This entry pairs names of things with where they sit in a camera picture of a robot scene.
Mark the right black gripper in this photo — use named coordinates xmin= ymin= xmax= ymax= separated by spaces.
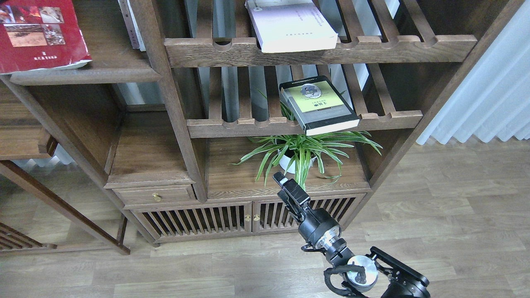
xmin=273 ymin=172 xmax=342 ymax=251

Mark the red paperback book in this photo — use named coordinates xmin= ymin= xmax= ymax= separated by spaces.
xmin=0 ymin=0 xmax=92 ymax=75

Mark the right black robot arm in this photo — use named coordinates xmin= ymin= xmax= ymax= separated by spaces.
xmin=273 ymin=172 xmax=430 ymax=298

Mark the green spider plant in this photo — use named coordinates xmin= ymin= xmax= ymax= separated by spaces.
xmin=230 ymin=89 xmax=383 ymax=193

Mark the white plant pot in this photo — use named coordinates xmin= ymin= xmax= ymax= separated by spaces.
xmin=277 ymin=149 xmax=317 ymax=175

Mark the black and green book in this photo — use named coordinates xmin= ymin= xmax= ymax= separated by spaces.
xmin=279 ymin=75 xmax=360 ymax=136

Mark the dark wooden bookshelf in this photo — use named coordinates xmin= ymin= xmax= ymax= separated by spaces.
xmin=1 ymin=0 xmax=523 ymax=245

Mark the brass drawer knob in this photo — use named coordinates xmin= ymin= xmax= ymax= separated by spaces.
xmin=152 ymin=192 xmax=161 ymax=202

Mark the white and lilac book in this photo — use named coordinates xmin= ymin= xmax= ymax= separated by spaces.
xmin=245 ymin=0 xmax=338 ymax=53

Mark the upright white book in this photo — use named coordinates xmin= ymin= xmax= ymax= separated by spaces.
xmin=118 ymin=0 xmax=146 ymax=52

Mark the white curtain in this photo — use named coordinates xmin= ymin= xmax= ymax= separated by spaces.
xmin=417 ymin=0 xmax=530 ymax=145

